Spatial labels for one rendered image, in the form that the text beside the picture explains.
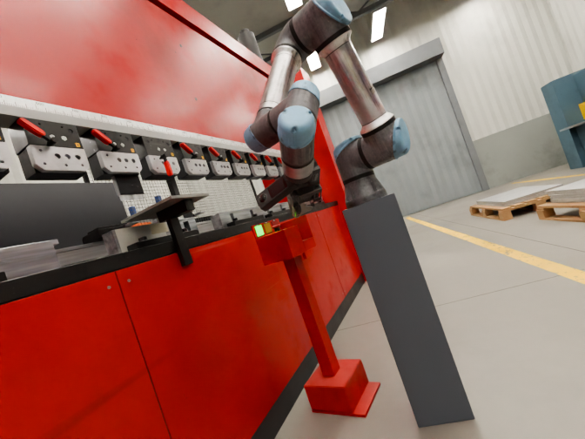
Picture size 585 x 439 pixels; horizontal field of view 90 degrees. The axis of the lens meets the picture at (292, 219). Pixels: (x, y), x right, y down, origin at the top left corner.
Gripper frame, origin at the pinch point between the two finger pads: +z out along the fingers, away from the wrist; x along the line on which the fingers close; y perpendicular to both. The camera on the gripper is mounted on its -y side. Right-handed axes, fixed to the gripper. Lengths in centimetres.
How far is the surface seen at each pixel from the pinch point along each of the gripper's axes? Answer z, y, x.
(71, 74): -15, -54, 74
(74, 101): -12, -56, 64
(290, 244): 32.1, -0.4, 6.2
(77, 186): 38, -87, 78
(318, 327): 57, 0, -23
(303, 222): 42.4, 10.3, 19.2
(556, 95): 306, 612, 241
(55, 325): -6, -63, -11
